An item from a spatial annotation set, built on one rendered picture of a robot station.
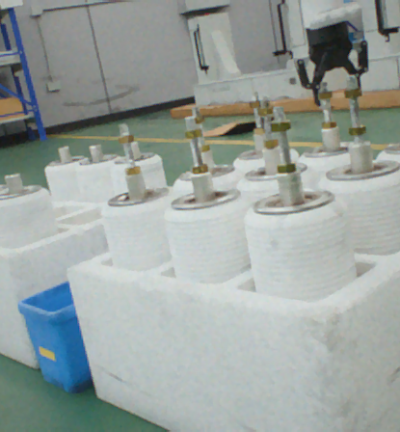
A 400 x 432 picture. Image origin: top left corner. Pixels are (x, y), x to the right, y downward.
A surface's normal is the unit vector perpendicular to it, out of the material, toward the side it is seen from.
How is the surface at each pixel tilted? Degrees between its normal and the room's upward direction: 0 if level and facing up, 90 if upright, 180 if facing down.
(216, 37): 68
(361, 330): 90
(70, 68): 90
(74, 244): 90
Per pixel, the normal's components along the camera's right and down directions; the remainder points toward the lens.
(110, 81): 0.45, 0.12
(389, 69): -0.87, 0.26
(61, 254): 0.68, 0.04
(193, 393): -0.71, 0.29
